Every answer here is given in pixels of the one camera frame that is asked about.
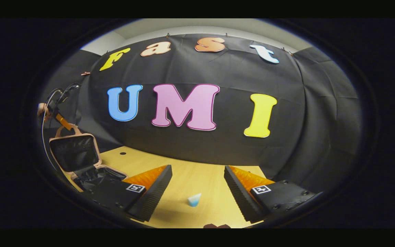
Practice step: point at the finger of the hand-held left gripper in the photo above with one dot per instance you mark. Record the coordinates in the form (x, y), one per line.
(63, 122)

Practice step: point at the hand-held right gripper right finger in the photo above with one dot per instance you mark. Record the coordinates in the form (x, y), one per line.
(240, 195)

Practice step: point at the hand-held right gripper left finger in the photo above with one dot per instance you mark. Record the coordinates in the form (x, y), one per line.
(156, 192)

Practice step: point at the pink suitcase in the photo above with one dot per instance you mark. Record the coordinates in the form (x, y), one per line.
(74, 152)

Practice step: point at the light blue sachet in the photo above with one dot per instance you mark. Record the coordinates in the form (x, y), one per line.
(194, 201)

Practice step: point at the small pink clip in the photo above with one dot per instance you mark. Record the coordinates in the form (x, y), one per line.
(85, 73)

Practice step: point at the black backdrop cloth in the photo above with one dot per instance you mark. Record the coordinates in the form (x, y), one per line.
(303, 137)

